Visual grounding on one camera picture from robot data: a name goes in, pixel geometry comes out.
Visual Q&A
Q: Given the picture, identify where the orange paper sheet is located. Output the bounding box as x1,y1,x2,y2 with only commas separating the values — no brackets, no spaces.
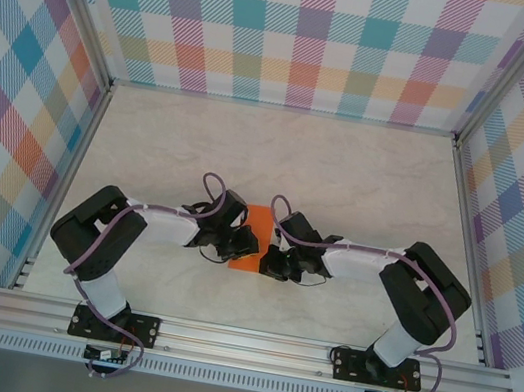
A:
227,200,277,277

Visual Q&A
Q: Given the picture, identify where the black control board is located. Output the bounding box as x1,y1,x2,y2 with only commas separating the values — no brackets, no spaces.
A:
83,342,129,366

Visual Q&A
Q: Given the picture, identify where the wide aluminium mounting rail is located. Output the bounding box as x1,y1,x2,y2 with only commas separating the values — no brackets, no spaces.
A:
0,281,524,392

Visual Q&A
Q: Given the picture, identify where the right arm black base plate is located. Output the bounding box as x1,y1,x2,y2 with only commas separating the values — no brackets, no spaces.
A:
329,345,426,392

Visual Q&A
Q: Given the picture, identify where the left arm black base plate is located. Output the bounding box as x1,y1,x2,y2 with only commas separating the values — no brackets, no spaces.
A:
67,302,163,352

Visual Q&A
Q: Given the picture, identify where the slotted grey cable duct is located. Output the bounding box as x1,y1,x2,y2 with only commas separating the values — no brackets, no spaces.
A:
0,331,346,392

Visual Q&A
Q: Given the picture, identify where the thin aluminium table rail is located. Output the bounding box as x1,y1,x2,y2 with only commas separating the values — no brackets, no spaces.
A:
109,71,460,143

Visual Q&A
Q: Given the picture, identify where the aluminium table side rail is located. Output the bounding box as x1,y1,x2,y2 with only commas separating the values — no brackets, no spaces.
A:
9,69,119,302
416,136,524,367

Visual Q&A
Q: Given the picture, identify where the aluminium frame post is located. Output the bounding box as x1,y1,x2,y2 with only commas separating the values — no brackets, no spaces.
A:
453,0,524,157
21,0,128,94

